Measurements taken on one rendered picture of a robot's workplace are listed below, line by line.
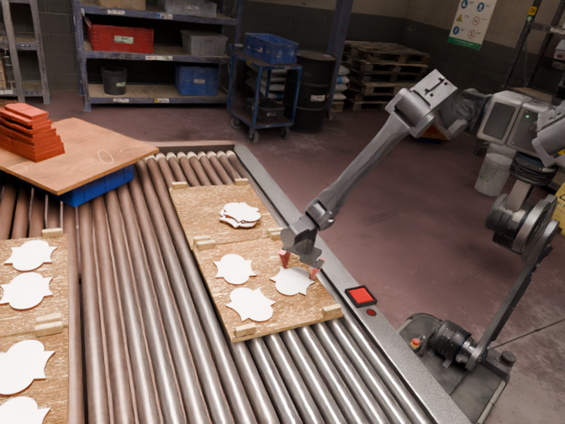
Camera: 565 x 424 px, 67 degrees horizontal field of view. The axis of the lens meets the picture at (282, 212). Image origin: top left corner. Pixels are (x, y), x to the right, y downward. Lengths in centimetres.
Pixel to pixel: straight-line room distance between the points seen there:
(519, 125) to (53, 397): 148
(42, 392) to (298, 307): 67
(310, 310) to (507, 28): 573
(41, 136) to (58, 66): 432
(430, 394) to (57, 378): 89
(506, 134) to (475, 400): 122
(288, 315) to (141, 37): 453
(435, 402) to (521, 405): 154
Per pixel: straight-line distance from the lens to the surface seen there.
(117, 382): 112
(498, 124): 159
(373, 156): 113
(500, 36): 666
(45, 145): 180
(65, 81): 612
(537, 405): 279
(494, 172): 484
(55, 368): 115
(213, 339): 119
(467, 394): 226
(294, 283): 135
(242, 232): 155
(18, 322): 128
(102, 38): 536
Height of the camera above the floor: 180
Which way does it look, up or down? 31 degrees down
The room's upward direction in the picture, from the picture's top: 10 degrees clockwise
